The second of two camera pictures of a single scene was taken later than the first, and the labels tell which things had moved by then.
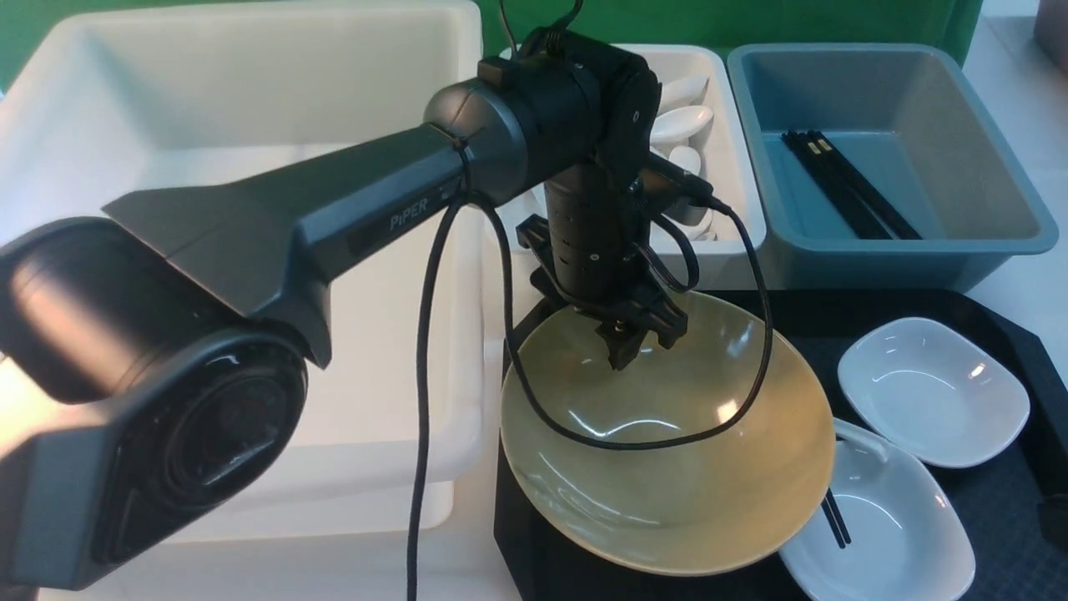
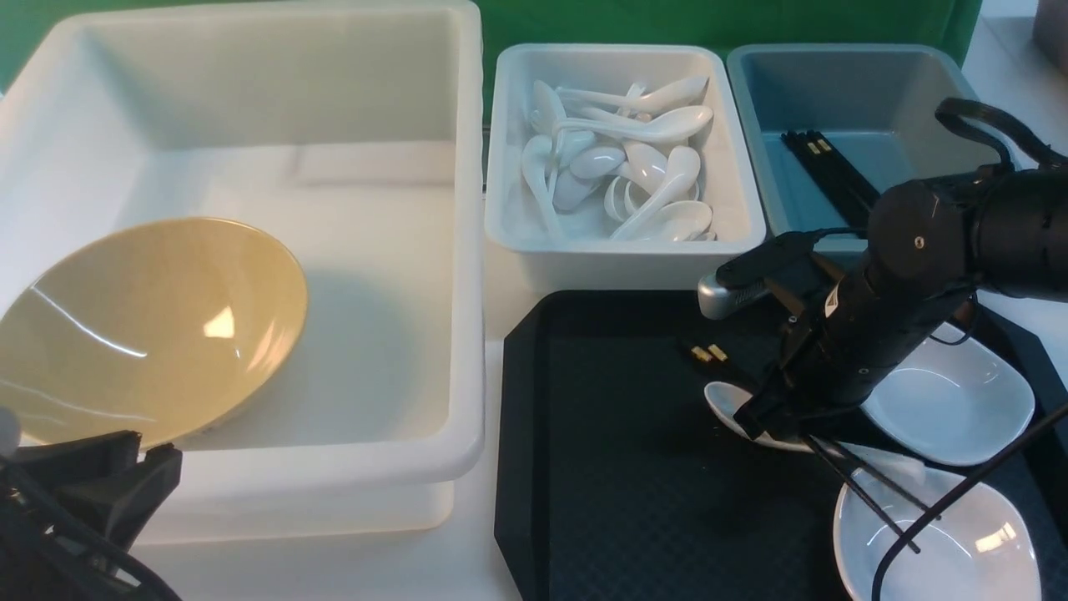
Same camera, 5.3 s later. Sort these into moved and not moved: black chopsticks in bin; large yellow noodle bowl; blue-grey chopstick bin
Moved: large yellow noodle bowl
Not moved: blue-grey chopstick bin; black chopsticks in bin
